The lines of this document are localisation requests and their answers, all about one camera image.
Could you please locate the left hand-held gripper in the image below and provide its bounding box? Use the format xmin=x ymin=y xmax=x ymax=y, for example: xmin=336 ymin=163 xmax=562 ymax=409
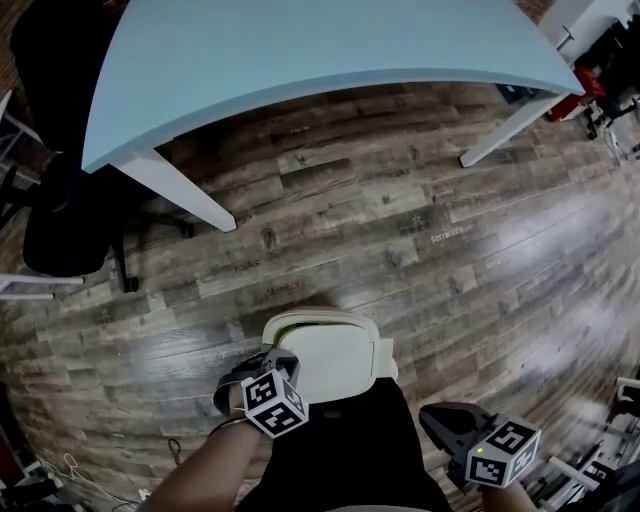
xmin=213 ymin=351 xmax=310 ymax=440

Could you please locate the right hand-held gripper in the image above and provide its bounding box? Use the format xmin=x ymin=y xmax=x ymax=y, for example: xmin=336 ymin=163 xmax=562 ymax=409
xmin=418 ymin=402 xmax=543 ymax=494

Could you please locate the white plastic container lid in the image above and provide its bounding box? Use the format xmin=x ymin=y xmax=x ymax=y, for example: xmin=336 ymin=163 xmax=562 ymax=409
xmin=273 ymin=323 xmax=378 ymax=401

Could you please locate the cream plastic trash bin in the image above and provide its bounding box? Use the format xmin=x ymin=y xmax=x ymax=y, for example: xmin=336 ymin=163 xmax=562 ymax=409
xmin=260 ymin=308 xmax=400 ymax=404

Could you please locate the person's right forearm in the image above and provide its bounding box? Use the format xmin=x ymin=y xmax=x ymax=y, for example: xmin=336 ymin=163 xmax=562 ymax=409
xmin=478 ymin=482 xmax=532 ymax=512

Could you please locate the person's left forearm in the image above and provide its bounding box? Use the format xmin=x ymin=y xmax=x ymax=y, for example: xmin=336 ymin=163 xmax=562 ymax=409
xmin=143 ymin=417 xmax=265 ymax=512

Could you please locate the black wristband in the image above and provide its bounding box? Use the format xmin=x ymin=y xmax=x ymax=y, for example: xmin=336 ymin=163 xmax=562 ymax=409
xmin=206 ymin=415 xmax=249 ymax=437

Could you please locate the person's black trouser leg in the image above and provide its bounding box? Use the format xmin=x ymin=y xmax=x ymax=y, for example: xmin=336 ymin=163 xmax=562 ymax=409
xmin=239 ymin=376 xmax=454 ymax=512

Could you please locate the black office chair with jacket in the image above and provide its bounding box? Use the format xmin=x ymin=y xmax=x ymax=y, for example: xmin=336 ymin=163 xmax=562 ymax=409
xmin=0 ymin=0 xmax=196 ymax=294

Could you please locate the light blue table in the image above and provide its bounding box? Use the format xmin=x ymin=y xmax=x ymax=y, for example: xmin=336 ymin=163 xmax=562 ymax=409
xmin=81 ymin=0 xmax=586 ymax=234

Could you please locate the red cabinet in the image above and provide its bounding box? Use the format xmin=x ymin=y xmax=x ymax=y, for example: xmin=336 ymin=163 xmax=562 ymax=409
xmin=546 ymin=66 xmax=605 ymax=123

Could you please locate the black mesh office chair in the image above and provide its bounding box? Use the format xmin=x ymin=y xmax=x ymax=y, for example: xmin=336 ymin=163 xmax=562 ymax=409
xmin=574 ymin=19 xmax=640 ymax=142

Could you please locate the white floor cable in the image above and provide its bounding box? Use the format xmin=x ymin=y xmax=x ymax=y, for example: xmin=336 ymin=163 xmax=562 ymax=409
xmin=35 ymin=451 xmax=152 ymax=507

